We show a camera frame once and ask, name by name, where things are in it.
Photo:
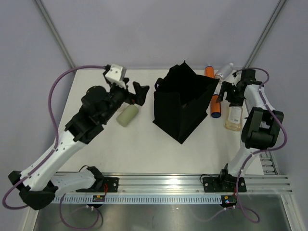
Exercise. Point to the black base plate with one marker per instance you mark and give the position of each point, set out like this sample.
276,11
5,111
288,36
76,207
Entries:
211,184
109,184

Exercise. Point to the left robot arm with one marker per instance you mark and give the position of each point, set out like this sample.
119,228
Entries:
37,184

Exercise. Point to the orange tube blue cap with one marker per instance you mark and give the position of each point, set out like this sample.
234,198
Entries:
215,107

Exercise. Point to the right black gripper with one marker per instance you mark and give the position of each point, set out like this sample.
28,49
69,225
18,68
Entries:
226,86

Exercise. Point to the cream bottle with label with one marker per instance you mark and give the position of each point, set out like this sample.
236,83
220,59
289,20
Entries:
122,108

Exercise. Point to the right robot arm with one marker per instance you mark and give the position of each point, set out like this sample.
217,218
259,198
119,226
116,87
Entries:
260,131

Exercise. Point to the green bottle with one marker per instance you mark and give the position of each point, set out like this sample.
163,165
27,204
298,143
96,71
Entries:
127,115

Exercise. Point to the orange bottle at back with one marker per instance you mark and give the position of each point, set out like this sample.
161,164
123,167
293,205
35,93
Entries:
209,72

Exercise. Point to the aluminium rail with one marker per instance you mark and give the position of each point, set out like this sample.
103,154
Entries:
190,184

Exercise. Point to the left aluminium frame post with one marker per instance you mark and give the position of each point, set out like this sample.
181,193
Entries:
42,10

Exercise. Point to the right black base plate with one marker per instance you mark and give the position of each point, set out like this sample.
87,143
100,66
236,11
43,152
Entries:
211,184

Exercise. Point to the black canvas bag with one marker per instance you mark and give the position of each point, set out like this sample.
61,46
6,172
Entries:
181,100

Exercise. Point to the aluminium frame post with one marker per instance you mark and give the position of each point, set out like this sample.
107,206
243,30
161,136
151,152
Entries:
265,32
42,10

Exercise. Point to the clear silver bottle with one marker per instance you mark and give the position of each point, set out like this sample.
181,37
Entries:
224,72

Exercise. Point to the right aluminium frame post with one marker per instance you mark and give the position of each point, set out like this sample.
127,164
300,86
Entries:
265,32

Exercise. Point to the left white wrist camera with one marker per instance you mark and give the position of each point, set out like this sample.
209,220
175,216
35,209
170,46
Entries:
114,74

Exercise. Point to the white slotted cable duct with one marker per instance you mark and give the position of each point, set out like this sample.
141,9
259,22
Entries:
139,199

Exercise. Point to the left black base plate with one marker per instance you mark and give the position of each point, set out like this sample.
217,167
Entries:
109,184

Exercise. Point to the amber liquid soap bottle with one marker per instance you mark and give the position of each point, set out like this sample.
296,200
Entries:
234,118

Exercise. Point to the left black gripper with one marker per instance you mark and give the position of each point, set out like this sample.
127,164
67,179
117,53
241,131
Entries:
140,92

